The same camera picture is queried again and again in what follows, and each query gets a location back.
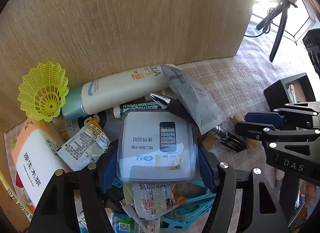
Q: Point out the clear plastic phone card case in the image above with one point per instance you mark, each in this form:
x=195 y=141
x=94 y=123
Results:
x=156 y=146

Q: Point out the snack sachet white orange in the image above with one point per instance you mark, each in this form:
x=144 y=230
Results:
x=85 y=147

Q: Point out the black tray with cardboard bottom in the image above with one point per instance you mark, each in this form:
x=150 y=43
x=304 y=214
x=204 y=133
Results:
x=293 y=89

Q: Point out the black pen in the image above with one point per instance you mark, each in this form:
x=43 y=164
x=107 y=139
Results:
x=228 y=139

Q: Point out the wooden board upright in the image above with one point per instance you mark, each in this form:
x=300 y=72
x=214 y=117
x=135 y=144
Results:
x=95 y=38

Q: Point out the QR code card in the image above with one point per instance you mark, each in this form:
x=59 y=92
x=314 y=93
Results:
x=122 y=223

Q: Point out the yellow sachet strip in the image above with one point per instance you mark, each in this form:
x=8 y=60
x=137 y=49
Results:
x=27 y=212

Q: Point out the grey foil sachet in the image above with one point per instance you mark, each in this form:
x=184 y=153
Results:
x=195 y=98

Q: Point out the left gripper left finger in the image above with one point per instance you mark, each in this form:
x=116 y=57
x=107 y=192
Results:
x=56 y=212

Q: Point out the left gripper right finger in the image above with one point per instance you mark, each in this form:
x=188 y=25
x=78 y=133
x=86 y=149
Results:
x=260 y=210

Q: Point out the white sunscreen bottle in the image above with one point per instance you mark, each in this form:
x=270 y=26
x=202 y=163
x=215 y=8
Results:
x=113 y=90

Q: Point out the yellow plastic shuttlecock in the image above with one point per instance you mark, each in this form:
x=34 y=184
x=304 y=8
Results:
x=43 y=91

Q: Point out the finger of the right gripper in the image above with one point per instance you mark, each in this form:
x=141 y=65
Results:
x=267 y=133
x=292 y=115

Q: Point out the ring light tripod stand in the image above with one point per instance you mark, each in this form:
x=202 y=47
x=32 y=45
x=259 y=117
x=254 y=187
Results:
x=281 y=9

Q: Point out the orange white tissue pack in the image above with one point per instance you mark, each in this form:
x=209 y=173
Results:
x=35 y=156

